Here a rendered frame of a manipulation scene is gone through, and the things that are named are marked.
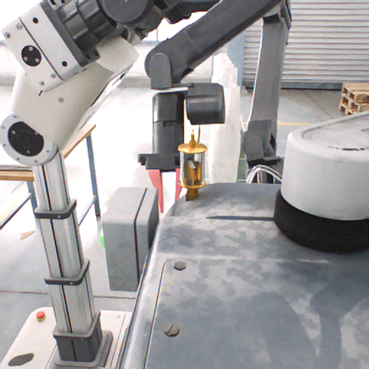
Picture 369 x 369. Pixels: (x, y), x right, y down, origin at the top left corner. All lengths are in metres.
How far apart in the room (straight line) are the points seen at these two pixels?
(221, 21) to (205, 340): 0.51
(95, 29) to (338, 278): 0.56
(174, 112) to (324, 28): 7.52
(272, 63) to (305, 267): 0.68
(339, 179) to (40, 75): 0.56
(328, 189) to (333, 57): 7.93
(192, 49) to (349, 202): 0.41
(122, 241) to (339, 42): 7.92
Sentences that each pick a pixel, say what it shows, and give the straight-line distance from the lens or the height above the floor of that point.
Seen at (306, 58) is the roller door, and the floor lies 0.62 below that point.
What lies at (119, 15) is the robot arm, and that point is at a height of 1.50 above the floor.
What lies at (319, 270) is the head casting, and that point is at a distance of 0.29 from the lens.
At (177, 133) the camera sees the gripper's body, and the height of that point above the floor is 1.32.
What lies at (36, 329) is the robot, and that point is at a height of 0.26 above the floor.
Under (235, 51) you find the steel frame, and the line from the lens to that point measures 7.44.
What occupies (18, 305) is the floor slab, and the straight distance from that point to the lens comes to 2.37.
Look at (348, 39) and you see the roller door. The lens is 8.25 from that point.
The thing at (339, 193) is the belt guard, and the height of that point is 1.39.
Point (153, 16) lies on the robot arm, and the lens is 0.69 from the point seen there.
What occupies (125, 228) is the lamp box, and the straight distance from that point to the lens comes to 0.36.
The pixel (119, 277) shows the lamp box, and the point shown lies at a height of 1.26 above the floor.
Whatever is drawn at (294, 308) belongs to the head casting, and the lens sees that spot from 0.26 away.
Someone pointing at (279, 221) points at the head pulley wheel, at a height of 1.35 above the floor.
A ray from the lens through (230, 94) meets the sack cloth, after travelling 2.18.
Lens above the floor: 1.51
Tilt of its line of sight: 26 degrees down
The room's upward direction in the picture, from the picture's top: straight up
